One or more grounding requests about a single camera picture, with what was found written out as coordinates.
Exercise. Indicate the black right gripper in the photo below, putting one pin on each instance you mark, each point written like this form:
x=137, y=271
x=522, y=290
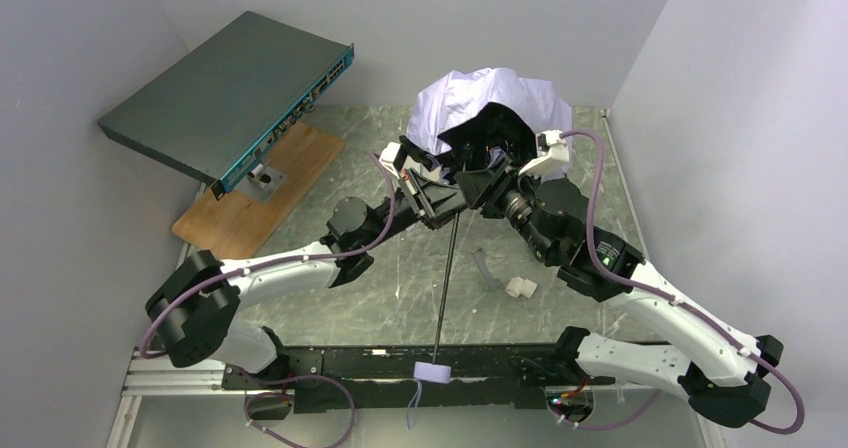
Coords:
x=484, y=184

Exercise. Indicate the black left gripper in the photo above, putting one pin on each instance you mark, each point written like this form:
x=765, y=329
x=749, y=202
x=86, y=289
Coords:
x=427, y=193

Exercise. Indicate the purple umbrella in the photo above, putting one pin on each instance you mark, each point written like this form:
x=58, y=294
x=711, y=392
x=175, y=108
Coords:
x=479, y=119

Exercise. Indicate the white pipe elbow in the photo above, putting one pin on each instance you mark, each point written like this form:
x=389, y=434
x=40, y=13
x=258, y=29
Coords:
x=518, y=287

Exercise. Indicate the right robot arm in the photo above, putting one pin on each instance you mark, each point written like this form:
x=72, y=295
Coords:
x=702, y=360

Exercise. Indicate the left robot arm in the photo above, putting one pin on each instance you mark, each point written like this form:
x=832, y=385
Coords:
x=194, y=312

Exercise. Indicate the wooden board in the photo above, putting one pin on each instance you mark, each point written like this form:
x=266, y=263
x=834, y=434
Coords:
x=238, y=224

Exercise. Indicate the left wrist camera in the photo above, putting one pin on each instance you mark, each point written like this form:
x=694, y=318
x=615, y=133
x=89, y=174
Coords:
x=404, y=154

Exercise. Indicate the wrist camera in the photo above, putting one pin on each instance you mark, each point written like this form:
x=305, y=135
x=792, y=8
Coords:
x=554, y=156
x=404, y=154

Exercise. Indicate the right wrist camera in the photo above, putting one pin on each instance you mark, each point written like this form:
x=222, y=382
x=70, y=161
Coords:
x=554, y=156

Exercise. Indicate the metal switch stand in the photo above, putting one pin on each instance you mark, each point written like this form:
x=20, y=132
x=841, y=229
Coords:
x=262, y=182

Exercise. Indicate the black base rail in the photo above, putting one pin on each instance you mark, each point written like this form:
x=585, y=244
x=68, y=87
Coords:
x=330, y=377

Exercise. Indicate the dark network switch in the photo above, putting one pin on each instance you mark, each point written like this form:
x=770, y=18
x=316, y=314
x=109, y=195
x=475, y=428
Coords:
x=218, y=111

